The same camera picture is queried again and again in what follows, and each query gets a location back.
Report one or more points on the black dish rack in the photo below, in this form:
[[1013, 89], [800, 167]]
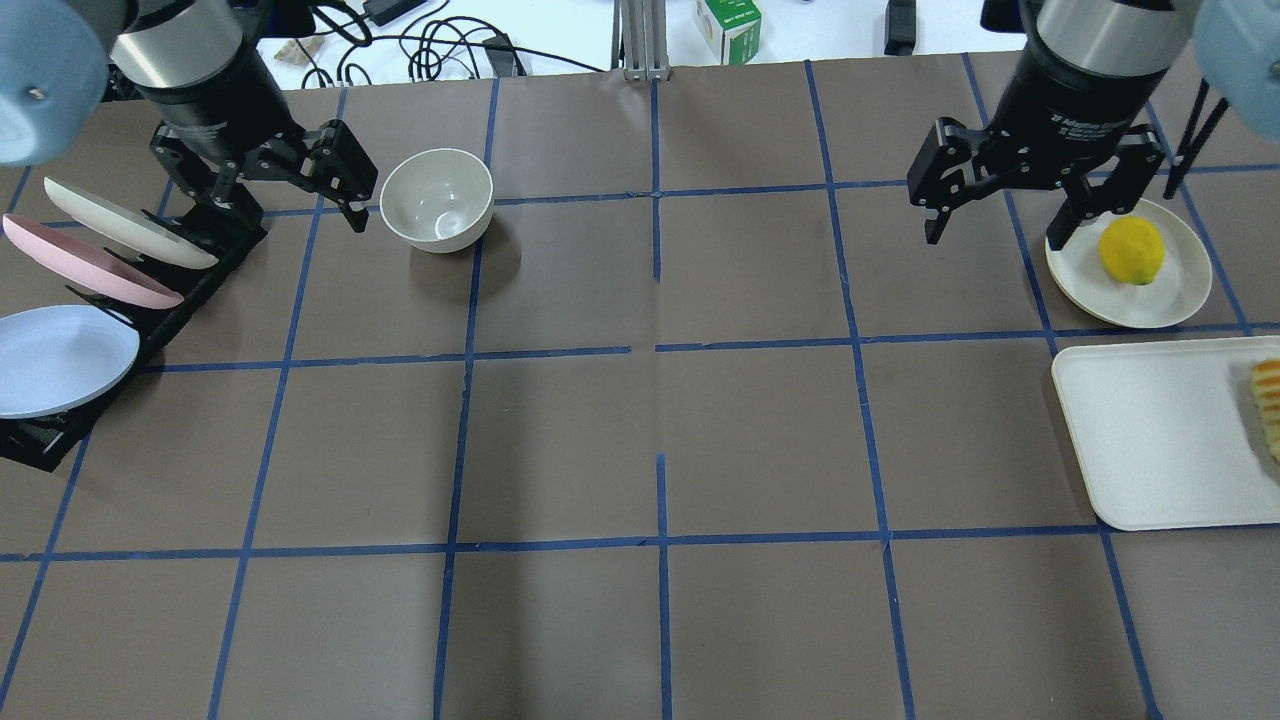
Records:
[[41, 443]]

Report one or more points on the pink plate in rack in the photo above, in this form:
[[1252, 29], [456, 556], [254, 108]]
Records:
[[83, 264]]

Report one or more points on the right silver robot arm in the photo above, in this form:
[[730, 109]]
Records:
[[1235, 44]]

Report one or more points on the green white carton box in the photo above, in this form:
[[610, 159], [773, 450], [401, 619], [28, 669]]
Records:
[[732, 29]]

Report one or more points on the beige plate in rack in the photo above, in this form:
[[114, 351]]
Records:
[[127, 227]]

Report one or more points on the light blue plate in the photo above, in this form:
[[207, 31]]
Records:
[[58, 357]]

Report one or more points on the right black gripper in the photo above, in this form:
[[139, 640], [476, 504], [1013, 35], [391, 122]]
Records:
[[1060, 100]]

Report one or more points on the sliced yellow bread loaf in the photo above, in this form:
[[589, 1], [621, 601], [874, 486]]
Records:
[[1265, 395]]

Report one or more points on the cream rectangular tray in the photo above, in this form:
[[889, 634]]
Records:
[[1166, 433]]

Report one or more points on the yellow lemon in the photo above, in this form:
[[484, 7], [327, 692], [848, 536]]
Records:
[[1132, 250]]

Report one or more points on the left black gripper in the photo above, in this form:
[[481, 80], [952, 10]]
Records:
[[222, 100]]

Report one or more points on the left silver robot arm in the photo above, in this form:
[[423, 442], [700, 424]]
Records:
[[58, 56]]

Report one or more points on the white ceramic bowl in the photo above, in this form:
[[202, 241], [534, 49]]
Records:
[[440, 200]]

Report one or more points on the cream round plate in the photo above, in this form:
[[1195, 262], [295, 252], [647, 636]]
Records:
[[1178, 291]]

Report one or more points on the black power adapter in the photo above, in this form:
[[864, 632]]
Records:
[[900, 27]]

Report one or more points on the aluminium frame post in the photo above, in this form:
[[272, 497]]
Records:
[[639, 40]]

